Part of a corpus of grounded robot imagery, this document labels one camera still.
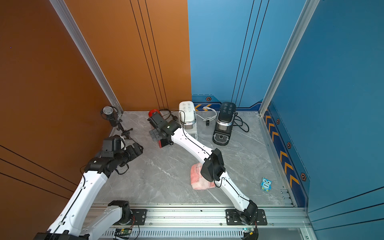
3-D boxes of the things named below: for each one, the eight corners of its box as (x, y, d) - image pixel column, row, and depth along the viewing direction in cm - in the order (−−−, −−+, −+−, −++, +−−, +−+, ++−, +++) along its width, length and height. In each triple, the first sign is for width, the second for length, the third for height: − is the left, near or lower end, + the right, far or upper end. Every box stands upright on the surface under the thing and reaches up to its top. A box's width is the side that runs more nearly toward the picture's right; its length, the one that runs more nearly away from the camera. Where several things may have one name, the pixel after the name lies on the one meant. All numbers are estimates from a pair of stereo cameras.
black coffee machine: (212, 144, 103) (216, 121, 85) (217, 123, 115) (221, 100, 97) (228, 147, 101) (235, 125, 83) (231, 126, 113) (238, 103, 95)
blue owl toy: (260, 188, 84) (261, 187, 83) (261, 178, 88) (263, 177, 86) (269, 192, 83) (270, 191, 81) (270, 182, 87) (272, 181, 85)
